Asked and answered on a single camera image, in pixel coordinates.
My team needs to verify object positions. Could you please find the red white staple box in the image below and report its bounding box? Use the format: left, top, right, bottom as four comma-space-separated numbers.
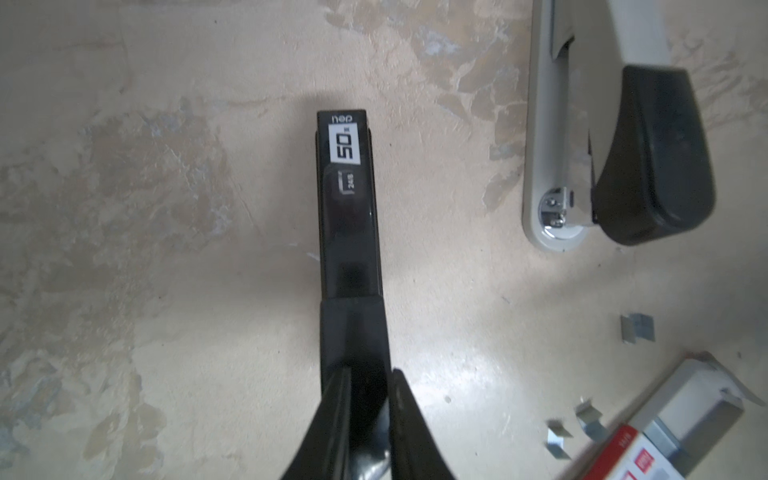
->
581, 424, 685, 480

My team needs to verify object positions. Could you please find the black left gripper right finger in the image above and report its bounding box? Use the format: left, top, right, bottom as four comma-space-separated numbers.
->
388, 369, 454, 480

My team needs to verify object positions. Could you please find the loose staple fragment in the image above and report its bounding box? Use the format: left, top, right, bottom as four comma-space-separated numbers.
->
574, 399, 608, 443
620, 313, 655, 344
545, 419, 572, 460

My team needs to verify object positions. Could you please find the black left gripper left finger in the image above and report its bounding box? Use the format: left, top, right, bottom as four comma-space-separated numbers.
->
282, 367, 352, 480

